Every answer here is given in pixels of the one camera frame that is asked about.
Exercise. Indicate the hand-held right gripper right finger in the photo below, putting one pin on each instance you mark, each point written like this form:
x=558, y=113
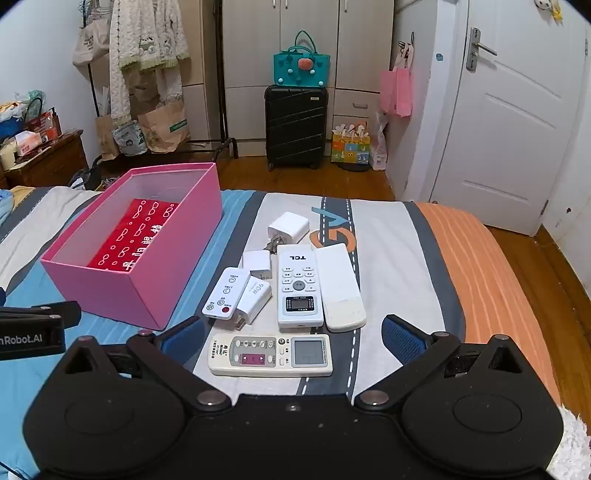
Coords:
x=399, y=337

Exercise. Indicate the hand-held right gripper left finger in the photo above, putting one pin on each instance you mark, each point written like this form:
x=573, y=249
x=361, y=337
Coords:
x=184, y=339

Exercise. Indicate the small white remote control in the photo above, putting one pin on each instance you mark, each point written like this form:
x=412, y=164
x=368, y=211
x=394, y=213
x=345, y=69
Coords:
x=226, y=290

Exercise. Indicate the plain white remote control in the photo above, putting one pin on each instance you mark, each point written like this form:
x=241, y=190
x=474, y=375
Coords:
x=339, y=286

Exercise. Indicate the pink cardboard box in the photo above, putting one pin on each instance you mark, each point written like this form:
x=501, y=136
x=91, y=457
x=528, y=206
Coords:
x=115, y=300

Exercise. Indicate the white rectangular power adapter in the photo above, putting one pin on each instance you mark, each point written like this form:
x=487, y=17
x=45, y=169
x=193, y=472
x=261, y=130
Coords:
x=254, y=297

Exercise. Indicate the cream remote with large display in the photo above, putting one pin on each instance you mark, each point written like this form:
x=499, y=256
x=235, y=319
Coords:
x=272, y=353

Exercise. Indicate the small white charger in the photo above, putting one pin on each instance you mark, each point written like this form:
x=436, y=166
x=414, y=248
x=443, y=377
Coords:
x=256, y=262

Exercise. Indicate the white remote with small screen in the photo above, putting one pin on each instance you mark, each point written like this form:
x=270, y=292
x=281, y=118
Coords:
x=298, y=277

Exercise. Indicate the large white cube charger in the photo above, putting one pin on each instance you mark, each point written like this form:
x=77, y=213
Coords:
x=288, y=226

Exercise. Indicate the red glasses-print box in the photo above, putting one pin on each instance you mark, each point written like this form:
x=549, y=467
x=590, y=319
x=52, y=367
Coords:
x=134, y=235

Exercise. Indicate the blue blanket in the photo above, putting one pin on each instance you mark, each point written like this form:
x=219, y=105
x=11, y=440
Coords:
x=4, y=205

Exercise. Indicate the black bag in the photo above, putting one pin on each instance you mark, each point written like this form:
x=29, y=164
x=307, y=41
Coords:
x=90, y=177

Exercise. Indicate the wooden nightstand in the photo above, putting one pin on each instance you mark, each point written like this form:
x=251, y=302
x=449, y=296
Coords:
x=51, y=161

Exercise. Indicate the clear plastic bag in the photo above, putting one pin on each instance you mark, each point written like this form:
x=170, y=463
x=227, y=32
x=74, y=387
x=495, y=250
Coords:
x=378, y=152

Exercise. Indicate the colourful gift bag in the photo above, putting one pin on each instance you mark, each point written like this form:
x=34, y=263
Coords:
x=351, y=150

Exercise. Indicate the black clothes rack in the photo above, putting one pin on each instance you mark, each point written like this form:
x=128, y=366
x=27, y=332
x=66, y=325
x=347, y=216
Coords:
x=232, y=148

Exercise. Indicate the tissue box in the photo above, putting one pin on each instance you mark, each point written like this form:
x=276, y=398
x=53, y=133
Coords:
x=30, y=141

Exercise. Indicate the small white printed bag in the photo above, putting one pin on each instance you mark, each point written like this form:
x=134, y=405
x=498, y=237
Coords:
x=129, y=138

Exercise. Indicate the brown paper bag green label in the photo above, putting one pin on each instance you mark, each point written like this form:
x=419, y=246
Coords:
x=161, y=129

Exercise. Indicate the red package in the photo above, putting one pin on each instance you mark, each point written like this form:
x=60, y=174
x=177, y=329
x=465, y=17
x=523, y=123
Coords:
x=46, y=124

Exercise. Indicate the plain brown paper bag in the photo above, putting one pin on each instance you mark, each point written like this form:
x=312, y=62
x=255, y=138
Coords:
x=105, y=136

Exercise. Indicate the blue plastic bag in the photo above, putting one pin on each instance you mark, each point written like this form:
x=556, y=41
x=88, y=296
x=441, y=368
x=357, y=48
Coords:
x=9, y=122

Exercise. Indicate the white door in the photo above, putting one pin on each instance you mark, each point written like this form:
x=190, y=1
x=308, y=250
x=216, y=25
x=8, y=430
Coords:
x=498, y=138

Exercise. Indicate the black suitcase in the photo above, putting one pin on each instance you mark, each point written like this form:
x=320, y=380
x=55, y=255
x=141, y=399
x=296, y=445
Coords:
x=295, y=124

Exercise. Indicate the green plastic bag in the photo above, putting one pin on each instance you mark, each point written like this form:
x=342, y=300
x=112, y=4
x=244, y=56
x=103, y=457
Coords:
x=34, y=99

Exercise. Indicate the pink paper bag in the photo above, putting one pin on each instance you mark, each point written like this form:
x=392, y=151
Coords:
x=397, y=92

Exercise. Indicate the brown printed paper bag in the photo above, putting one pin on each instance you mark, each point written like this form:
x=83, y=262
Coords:
x=141, y=92

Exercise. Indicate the teal tote bag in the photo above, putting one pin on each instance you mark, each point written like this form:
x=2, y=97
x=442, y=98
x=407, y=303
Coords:
x=286, y=69

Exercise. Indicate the beige tall cabinet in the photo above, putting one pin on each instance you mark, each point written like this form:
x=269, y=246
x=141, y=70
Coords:
x=198, y=46

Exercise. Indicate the beige canvas tote bag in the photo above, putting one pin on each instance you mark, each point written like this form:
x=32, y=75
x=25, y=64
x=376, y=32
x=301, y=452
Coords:
x=92, y=46

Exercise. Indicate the grey wardrobe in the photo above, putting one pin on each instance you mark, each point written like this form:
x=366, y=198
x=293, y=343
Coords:
x=249, y=37

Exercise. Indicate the white knitted cardigan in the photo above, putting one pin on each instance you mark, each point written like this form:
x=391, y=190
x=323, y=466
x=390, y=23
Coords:
x=138, y=27

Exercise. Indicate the bunch of clothes hangers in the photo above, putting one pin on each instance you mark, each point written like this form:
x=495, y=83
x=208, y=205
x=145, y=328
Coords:
x=94, y=7

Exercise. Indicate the small plush toy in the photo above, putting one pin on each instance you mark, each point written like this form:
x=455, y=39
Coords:
x=547, y=4

